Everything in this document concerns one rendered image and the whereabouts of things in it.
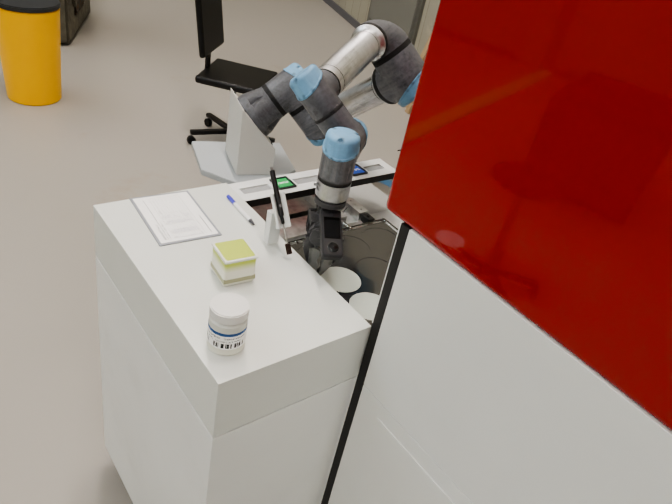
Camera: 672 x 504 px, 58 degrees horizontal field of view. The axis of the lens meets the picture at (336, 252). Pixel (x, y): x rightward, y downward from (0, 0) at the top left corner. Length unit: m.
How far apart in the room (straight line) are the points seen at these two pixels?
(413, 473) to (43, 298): 1.89
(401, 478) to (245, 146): 1.12
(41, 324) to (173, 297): 1.46
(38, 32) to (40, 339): 2.26
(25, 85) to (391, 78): 3.14
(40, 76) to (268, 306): 3.37
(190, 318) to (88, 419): 1.16
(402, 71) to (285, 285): 0.68
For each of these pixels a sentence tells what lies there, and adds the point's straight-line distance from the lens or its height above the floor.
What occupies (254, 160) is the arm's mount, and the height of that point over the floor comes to 0.87.
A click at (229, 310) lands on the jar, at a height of 1.06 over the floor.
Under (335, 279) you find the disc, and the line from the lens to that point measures 1.46.
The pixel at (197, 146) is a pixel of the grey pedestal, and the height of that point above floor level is 0.82.
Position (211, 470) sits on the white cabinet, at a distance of 1.28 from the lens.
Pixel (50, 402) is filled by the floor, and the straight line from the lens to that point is 2.37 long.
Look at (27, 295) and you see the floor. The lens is 2.81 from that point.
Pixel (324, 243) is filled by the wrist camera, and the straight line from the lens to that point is 1.30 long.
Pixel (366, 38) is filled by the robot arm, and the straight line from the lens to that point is 1.58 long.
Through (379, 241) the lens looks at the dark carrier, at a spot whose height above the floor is 0.90.
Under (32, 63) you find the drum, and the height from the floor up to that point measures 0.29.
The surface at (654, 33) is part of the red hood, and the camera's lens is 0.81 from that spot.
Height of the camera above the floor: 1.76
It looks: 34 degrees down
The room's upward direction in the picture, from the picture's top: 13 degrees clockwise
